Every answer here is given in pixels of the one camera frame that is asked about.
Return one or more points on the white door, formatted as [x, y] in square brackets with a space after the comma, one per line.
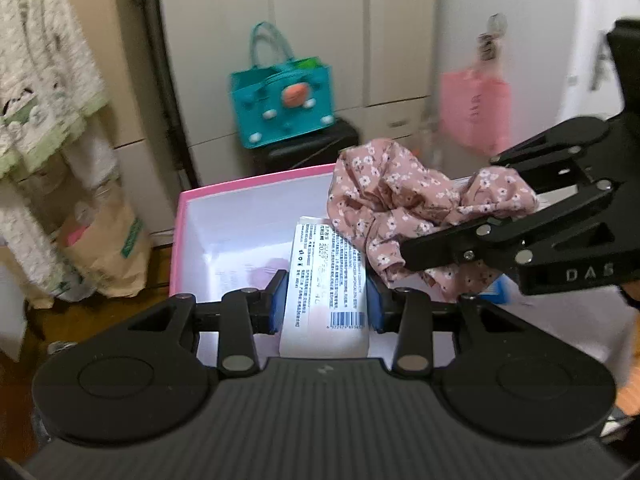
[605, 100]

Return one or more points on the beige wooden cabinet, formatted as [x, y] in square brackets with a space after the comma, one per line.
[130, 50]

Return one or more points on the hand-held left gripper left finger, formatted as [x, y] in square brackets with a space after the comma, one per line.
[279, 305]

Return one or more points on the brown paper bag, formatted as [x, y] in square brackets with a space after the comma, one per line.
[110, 255]

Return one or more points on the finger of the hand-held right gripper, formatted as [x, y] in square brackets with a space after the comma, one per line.
[450, 252]
[555, 147]

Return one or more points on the white barcode packet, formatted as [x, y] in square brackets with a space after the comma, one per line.
[325, 280]

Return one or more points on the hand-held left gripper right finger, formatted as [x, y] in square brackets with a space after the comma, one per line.
[376, 307]

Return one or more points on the black suitcase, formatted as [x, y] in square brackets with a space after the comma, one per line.
[305, 150]

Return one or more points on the white printed paper sheet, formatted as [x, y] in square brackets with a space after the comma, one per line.
[240, 272]

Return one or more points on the teal tote bag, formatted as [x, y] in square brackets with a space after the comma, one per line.
[280, 105]

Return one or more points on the pink floral cloth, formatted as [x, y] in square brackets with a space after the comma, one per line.
[390, 195]

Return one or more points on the white and green bathrobe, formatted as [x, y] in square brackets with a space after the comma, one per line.
[40, 85]

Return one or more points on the pink tote bag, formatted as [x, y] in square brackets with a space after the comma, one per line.
[475, 105]

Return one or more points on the pink cardboard box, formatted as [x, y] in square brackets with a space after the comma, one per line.
[230, 225]

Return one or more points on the beige wardrobe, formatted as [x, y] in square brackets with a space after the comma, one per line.
[300, 20]

